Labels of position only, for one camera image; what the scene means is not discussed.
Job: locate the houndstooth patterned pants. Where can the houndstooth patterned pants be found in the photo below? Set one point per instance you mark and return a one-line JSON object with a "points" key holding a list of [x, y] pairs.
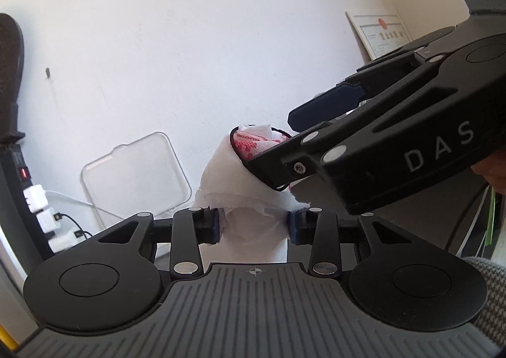
{"points": [[490, 294]]}

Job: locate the dark rounded object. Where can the dark rounded object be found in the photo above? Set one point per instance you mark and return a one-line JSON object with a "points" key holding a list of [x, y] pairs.
{"points": [[10, 65]]}

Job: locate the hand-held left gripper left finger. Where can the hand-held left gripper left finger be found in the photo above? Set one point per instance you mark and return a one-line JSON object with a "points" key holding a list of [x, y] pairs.
{"points": [[213, 227]]}

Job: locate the person's right hand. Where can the person's right hand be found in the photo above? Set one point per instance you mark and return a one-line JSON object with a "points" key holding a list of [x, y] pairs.
{"points": [[494, 176]]}

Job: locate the framed certificate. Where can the framed certificate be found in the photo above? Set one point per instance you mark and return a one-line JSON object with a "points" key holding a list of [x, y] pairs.
{"points": [[379, 33]]}

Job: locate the green white paper sheets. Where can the green white paper sheets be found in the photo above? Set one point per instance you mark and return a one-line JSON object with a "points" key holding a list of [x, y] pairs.
{"points": [[491, 223]]}

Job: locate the yellow strip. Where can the yellow strip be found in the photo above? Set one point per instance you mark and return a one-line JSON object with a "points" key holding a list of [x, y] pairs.
{"points": [[6, 336]]}

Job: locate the clear plastic hinged box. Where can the clear plastic hinged box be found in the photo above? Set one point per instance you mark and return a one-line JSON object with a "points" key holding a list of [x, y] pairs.
{"points": [[134, 180]]}

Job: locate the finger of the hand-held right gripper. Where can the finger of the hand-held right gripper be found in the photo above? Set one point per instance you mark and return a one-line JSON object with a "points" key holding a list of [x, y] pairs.
{"points": [[324, 108], [284, 168]]}

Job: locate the small dark wall hook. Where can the small dark wall hook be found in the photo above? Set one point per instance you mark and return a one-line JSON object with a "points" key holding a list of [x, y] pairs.
{"points": [[48, 73]]}

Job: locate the white red printed shopping bag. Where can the white red printed shopping bag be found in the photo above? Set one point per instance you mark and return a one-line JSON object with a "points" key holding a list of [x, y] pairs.
{"points": [[225, 180]]}

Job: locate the black power strip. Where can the black power strip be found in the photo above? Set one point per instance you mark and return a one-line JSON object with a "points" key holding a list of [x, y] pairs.
{"points": [[16, 199]]}

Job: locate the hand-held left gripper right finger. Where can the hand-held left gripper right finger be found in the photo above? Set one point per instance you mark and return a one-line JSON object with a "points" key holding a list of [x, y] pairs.
{"points": [[294, 227]]}

